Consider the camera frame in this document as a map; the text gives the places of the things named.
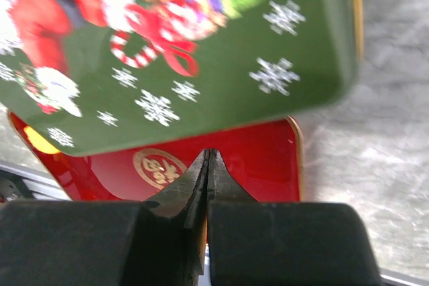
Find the aluminium front rail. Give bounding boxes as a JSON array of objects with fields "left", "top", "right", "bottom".
[{"left": 1, "top": 161, "right": 71, "bottom": 201}]

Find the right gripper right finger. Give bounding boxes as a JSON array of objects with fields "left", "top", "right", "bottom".
[{"left": 207, "top": 150, "right": 382, "bottom": 285}]

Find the red lacquer tray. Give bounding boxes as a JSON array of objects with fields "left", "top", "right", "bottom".
[{"left": 7, "top": 113, "right": 302, "bottom": 202}]

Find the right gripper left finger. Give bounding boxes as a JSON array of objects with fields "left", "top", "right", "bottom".
[{"left": 1, "top": 150, "right": 210, "bottom": 285}]

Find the gold tin lid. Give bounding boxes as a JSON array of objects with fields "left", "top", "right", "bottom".
[{"left": 1, "top": 0, "right": 363, "bottom": 156}]

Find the upper orange fish cookie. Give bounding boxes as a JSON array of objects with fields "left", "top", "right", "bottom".
[{"left": 23, "top": 126, "right": 60, "bottom": 155}]

